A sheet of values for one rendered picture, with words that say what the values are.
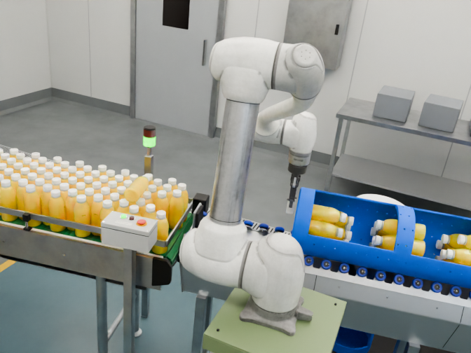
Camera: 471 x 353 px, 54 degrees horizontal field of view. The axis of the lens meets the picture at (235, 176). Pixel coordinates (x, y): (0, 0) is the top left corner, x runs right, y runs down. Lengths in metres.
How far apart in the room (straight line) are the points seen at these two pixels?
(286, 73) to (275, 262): 0.54
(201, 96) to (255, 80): 4.52
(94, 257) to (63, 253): 0.15
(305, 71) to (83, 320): 2.28
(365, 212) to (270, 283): 0.86
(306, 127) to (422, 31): 3.42
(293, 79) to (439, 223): 1.16
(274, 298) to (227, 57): 0.72
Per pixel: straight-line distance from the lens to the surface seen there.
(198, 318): 2.35
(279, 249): 1.39
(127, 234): 1.88
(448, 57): 5.13
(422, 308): 2.13
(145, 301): 3.00
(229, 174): 1.36
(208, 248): 1.42
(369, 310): 2.13
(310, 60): 1.26
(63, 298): 3.28
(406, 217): 1.98
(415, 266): 2.00
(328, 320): 1.60
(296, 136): 1.81
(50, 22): 7.04
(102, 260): 2.16
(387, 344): 3.01
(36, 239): 2.28
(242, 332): 1.50
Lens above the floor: 2.09
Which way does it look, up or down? 25 degrees down
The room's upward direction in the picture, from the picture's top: 6 degrees clockwise
